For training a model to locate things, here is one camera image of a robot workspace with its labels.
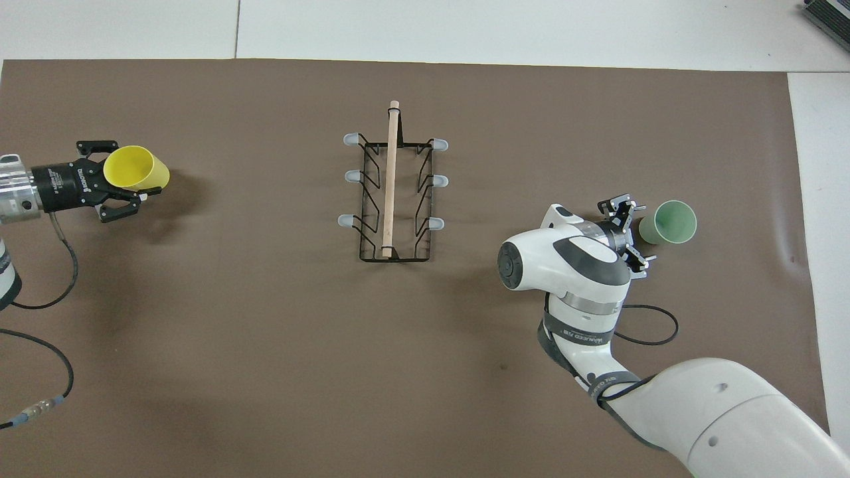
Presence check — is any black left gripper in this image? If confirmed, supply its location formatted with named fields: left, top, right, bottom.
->
left=31, top=140, right=162, bottom=223

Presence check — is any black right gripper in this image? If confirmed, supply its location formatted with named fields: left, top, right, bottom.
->
left=598, top=195, right=658, bottom=276

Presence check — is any yellow plastic cup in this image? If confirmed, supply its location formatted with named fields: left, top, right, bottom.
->
left=103, top=145, right=171, bottom=194

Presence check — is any pale green plastic cup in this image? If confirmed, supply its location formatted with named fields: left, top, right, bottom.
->
left=638, top=200, right=698, bottom=246

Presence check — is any brown table mat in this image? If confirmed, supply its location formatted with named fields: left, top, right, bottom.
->
left=0, top=58, right=831, bottom=478

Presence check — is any grey ribbed device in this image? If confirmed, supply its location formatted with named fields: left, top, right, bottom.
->
left=799, top=0, right=850, bottom=52

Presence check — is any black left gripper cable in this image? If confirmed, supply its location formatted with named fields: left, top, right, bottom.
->
left=0, top=212, right=79, bottom=432

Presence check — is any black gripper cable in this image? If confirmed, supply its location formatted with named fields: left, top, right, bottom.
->
left=0, top=212, right=79, bottom=432
left=614, top=304, right=680, bottom=347

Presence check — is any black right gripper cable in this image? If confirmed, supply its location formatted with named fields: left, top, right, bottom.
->
left=614, top=304, right=680, bottom=347

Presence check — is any black wire cup rack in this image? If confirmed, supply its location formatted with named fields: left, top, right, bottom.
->
left=338, top=100, right=450, bottom=263

